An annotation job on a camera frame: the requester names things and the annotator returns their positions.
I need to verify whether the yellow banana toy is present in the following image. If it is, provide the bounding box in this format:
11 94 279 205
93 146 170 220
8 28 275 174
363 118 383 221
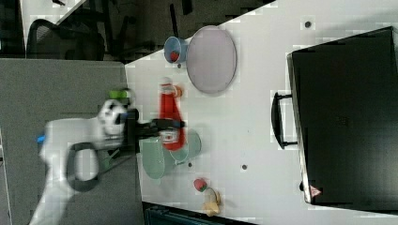
203 187 221 217

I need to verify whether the blue cup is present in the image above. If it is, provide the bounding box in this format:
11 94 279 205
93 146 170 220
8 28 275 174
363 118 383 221
164 37 188 64

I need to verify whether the grey round plate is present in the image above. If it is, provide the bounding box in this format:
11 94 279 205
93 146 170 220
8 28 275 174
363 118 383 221
186 25 237 95

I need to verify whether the dark bin under table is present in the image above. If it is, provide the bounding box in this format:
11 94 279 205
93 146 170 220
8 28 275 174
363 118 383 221
143 202 254 225

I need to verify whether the red ketchup bottle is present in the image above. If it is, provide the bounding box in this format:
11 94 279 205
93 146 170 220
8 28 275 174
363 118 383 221
159 77 185 151

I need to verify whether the orange slice toy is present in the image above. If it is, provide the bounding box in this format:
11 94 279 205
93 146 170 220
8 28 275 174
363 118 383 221
174 85 183 98

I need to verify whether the red toy fruit in cup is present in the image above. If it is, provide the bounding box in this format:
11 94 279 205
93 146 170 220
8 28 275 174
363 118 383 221
170 52 179 62

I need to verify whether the green marker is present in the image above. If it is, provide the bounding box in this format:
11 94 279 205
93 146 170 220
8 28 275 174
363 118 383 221
109 89 131 99

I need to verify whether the red strawberry toy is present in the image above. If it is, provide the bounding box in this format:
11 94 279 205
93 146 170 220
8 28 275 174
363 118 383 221
193 178 207 192

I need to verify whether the black toaster oven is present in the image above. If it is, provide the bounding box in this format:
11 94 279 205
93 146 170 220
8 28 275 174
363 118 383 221
287 26 398 214

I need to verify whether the green spatula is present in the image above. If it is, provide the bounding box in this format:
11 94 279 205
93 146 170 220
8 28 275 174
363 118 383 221
99 149 122 173

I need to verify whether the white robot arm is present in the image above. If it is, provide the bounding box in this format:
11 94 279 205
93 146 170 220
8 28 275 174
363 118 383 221
29 99 185 225

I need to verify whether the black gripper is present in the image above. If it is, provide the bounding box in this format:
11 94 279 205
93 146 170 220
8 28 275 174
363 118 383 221
124 109 185 150

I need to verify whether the black office chair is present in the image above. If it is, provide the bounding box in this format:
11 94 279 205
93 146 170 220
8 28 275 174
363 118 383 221
25 19 105 61

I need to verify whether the black oven handle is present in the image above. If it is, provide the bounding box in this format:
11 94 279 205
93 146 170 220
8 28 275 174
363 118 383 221
271 93 297 149

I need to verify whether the green cup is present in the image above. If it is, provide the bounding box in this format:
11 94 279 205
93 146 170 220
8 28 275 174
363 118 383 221
170 129 202 165

